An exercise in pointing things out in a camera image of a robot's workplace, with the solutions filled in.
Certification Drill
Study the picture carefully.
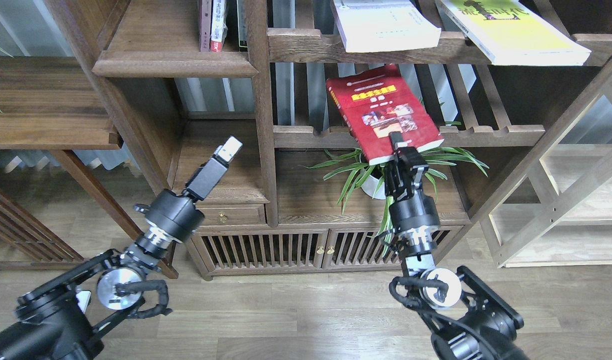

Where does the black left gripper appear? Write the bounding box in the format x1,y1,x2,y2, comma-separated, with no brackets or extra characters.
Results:
185,136,243,202

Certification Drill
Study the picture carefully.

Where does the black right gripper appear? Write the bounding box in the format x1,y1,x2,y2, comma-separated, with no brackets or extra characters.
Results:
384,131,429,201

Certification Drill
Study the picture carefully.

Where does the red paperback book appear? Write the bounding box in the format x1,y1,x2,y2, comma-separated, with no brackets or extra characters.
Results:
326,63,444,166

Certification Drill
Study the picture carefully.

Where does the white paperback book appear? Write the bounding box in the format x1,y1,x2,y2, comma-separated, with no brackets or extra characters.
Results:
331,0,441,53

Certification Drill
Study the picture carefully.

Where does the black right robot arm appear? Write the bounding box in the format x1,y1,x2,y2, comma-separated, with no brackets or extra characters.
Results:
383,131,527,360

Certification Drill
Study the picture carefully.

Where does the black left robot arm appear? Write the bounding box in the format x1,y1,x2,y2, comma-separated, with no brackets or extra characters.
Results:
0,136,242,360

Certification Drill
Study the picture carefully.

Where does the green spider plant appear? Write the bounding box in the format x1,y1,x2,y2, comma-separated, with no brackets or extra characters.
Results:
304,100,490,258

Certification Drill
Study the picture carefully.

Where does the white plant pot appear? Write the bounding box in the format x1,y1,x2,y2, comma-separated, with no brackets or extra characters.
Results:
361,169,386,200

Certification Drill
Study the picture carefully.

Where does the dark wooden bookshelf cabinet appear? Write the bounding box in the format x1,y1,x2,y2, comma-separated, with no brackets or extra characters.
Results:
45,0,612,280

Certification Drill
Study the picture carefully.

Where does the red white upright book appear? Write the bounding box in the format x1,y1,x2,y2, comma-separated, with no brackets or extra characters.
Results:
208,0,228,52

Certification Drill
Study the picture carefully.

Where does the dark green upright book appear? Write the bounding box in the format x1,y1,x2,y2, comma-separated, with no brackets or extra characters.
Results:
236,0,248,52

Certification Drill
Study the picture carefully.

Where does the dark maroon upright book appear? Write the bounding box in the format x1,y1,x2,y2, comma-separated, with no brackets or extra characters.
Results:
197,0,212,52

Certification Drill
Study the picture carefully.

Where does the yellow green paperback book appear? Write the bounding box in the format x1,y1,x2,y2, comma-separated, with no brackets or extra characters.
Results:
436,0,592,67

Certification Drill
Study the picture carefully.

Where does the white metal leg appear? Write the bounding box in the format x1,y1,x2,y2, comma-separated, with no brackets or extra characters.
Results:
76,290,92,313

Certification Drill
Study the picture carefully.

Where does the dark slatted wooden rack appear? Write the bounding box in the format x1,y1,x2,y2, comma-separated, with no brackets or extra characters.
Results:
0,189,87,271

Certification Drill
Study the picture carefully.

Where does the light wooden shelf frame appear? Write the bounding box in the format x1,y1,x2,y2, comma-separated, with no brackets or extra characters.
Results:
480,79,612,268

